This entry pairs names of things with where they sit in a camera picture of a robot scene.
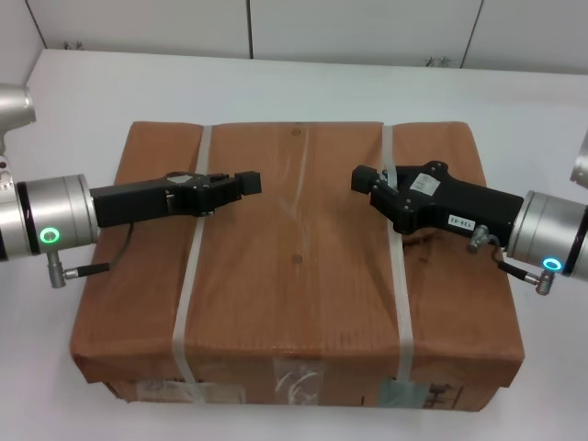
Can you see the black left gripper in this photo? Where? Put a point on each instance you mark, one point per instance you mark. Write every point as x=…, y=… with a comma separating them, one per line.
x=138, y=202

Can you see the left robot arm silver white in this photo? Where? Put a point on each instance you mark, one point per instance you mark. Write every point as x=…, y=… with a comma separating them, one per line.
x=46, y=216

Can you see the brown cardboard box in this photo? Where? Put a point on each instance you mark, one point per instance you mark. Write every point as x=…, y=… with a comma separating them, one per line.
x=294, y=275

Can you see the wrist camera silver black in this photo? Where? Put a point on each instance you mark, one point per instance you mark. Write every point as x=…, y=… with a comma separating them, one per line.
x=581, y=161
x=16, y=103

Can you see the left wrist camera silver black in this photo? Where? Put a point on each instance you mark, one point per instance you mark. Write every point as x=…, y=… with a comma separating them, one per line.
x=16, y=103

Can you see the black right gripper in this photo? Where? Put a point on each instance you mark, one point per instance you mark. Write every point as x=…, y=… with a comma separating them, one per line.
x=432, y=202

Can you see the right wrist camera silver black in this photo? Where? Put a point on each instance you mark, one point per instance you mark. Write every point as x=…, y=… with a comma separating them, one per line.
x=581, y=161

